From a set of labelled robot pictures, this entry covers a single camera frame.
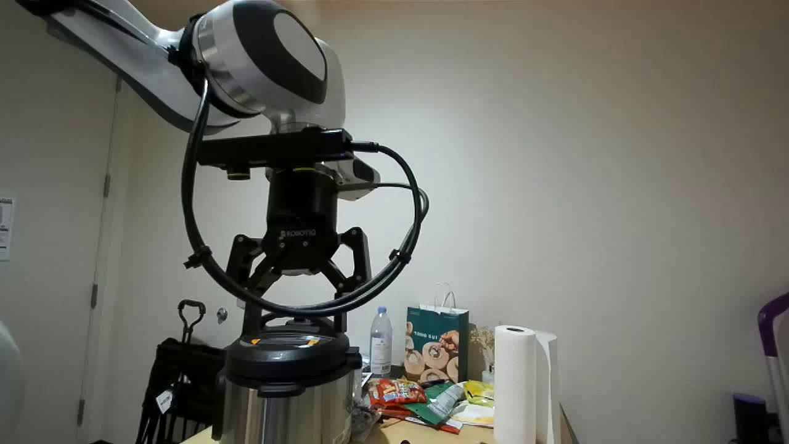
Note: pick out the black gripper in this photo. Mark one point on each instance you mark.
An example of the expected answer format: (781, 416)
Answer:
(301, 219)

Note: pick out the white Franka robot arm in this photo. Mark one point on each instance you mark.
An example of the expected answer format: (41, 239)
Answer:
(254, 57)

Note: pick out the black lid steel rice cooker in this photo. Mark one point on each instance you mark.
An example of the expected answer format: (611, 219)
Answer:
(287, 385)

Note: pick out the clear plastic water bottle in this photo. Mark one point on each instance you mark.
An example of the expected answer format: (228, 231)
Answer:
(380, 347)

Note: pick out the white room door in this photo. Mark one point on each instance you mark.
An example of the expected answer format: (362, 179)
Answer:
(139, 249)

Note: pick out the green paper gift bag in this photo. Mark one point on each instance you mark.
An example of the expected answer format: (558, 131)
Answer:
(435, 347)

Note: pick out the red snack packet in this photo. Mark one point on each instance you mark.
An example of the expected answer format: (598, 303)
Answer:
(392, 393)

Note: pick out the black folding cart bag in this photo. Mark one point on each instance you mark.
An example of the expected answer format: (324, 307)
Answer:
(176, 385)

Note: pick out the green snack packet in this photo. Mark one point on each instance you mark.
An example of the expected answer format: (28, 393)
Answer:
(435, 406)

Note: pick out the yellow snack packet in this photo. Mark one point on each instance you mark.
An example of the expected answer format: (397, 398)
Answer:
(479, 393)

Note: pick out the white paper towel roll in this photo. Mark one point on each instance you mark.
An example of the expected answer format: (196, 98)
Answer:
(520, 385)

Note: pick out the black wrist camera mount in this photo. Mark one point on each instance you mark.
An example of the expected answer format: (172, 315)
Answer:
(280, 150)

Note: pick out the white paper wall notice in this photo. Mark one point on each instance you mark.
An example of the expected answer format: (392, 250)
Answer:
(6, 229)

